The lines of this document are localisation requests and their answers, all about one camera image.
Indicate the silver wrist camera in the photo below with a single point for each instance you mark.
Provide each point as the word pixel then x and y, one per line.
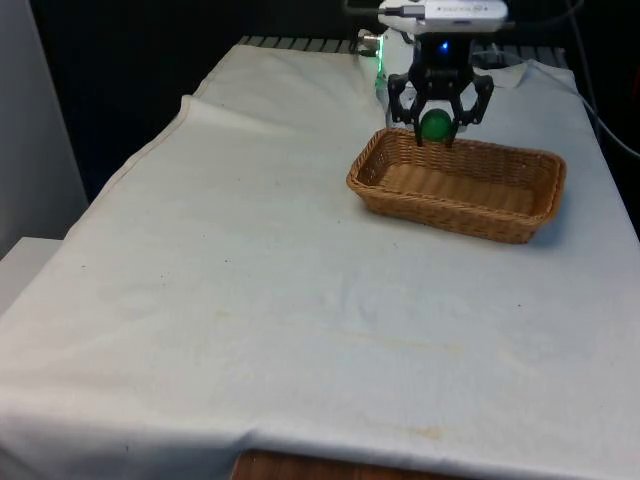
pixel 460 15

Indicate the green ball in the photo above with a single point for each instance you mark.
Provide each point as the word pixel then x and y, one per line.
pixel 436 126

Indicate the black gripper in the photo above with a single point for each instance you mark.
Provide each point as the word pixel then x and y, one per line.
pixel 442 57

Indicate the brown wicker basket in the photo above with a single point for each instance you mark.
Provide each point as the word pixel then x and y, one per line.
pixel 450 200

